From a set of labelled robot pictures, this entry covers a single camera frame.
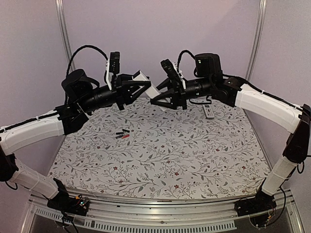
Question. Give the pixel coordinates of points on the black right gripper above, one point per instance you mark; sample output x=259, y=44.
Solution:
x=177, y=95

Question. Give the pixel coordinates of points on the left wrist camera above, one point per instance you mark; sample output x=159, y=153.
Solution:
x=112, y=69

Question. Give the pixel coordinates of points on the aluminium frame post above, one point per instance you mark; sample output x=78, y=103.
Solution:
x=257, y=38
x=63, y=28

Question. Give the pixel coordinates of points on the long white remote control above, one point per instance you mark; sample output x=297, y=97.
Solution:
x=152, y=91

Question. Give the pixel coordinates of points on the right aluminium frame post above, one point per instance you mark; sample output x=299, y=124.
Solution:
x=257, y=38

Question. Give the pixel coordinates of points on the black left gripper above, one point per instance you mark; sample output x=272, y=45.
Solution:
x=122, y=91

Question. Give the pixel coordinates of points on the white air conditioner remote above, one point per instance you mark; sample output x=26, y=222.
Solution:
x=208, y=111

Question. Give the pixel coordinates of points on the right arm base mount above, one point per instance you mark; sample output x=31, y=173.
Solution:
x=259, y=203

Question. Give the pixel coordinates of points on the floral patterned table mat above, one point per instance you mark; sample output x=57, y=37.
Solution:
x=172, y=154

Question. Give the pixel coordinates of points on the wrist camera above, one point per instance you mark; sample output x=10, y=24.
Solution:
x=174, y=76
x=112, y=69

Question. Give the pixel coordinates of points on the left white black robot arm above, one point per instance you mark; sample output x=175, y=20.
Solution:
x=84, y=96

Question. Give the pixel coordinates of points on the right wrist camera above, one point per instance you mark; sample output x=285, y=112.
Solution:
x=174, y=76

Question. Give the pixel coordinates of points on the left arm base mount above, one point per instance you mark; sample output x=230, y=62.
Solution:
x=77, y=205

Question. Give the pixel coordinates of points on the left aluminium frame post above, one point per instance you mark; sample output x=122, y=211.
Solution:
x=63, y=28

